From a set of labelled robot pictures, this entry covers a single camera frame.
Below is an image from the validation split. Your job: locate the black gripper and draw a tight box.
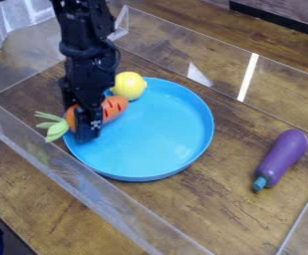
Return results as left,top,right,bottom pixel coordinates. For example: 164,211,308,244
59,43,120,143

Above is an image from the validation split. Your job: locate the orange toy carrot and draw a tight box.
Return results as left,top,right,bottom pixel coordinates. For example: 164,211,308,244
35,96,130,142

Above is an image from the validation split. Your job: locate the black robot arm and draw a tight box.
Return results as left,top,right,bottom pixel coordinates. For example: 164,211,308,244
49,0,120,143

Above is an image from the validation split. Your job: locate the yellow toy lemon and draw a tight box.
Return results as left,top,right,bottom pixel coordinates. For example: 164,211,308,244
111,72,147,101

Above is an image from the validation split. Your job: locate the blue round plate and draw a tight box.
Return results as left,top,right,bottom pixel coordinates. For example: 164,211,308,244
63,78,214,182

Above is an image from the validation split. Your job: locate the white curtain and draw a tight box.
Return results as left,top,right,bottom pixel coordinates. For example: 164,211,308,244
0,0,60,60

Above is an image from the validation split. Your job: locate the purple toy eggplant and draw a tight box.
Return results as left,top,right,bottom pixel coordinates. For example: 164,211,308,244
251,129,308,191

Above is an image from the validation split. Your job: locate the clear acrylic enclosure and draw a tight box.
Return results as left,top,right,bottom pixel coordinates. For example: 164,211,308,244
0,0,308,255

